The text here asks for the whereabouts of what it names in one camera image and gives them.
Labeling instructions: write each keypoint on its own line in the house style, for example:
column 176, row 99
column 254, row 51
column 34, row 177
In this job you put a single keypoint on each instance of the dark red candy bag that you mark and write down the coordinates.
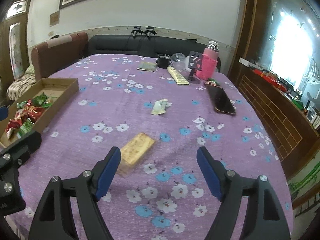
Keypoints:
column 12, row 125
column 34, row 112

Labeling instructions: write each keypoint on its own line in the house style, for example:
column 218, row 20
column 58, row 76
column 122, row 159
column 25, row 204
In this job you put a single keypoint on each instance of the pink sleeved water bottle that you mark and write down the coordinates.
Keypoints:
column 209, row 61

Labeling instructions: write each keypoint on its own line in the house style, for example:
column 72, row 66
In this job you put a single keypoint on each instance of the brown armchair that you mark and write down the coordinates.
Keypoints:
column 58, row 53

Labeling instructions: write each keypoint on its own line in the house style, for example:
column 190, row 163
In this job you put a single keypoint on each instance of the small black cup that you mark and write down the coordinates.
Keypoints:
column 163, row 61

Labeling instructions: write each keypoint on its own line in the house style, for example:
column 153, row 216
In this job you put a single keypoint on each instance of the cream tube package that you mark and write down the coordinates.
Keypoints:
column 177, row 77

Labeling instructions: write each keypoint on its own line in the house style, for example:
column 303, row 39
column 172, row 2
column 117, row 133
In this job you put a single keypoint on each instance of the pale green snack packet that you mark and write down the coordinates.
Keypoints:
column 160, row 107

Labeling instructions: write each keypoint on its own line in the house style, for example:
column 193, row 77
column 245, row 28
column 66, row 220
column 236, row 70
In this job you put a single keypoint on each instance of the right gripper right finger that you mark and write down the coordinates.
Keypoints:
column 214, row 173

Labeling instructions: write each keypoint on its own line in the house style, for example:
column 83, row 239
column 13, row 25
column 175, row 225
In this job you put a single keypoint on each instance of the black leather sofa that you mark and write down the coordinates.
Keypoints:
column 140, row 45

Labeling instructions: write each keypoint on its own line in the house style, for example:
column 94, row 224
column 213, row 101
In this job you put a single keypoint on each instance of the black phone stand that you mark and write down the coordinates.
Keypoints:
column 195, row 63

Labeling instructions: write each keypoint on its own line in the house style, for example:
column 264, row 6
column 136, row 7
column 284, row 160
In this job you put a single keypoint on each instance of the black clamps on sofa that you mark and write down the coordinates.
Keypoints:
column 137, row 29

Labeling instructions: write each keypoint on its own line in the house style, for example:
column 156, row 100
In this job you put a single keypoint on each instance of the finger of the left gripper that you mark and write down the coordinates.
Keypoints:
column 3, row 112

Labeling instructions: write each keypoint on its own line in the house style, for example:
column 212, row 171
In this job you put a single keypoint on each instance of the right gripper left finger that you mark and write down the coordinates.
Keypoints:
column 104, row 172

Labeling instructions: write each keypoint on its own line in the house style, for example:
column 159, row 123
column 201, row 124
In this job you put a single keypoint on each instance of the clear plastic cup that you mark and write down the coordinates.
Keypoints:
column 178, row 61

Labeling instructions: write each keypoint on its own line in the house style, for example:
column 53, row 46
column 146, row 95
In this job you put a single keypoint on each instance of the wooden cabinet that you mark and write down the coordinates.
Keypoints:
column 276, row 68

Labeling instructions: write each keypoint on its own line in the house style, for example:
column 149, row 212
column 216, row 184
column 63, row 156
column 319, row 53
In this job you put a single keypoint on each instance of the green pea snack packet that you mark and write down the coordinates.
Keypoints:
column 26, row 127

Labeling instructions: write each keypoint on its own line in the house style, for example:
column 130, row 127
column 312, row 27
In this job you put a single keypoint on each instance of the small green candy packet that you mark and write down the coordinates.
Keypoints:
column 41, row 101

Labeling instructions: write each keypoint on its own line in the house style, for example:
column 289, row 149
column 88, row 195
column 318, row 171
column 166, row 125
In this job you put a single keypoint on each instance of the small wall plaque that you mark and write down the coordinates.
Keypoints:
column 54, row 18

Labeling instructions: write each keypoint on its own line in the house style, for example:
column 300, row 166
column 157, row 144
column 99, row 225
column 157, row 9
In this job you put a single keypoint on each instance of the cardboard tray box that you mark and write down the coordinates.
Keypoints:
column 58, row 90

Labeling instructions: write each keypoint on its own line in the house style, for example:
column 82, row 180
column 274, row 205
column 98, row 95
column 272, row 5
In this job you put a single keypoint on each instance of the black smartphone in case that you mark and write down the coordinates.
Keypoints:
column 220, row 100

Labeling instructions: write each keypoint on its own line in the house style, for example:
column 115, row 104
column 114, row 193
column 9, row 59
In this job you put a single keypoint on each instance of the purple floral tablecloth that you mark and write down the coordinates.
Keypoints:
column 165, row 196

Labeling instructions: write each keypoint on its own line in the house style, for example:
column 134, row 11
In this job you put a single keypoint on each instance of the greenish booklet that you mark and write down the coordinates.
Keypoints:
column 147, row 67

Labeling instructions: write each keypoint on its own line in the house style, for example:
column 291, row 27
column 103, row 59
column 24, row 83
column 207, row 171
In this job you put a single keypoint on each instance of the patterned blanket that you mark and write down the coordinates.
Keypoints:
column 20, row 86

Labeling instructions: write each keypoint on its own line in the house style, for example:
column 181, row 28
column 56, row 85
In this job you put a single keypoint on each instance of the wooden glass door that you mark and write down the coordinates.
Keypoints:
column 14, row 47

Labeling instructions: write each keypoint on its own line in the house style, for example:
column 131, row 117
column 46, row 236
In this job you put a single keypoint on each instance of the gold snack bar packet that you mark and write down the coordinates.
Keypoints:
column 133, row 153

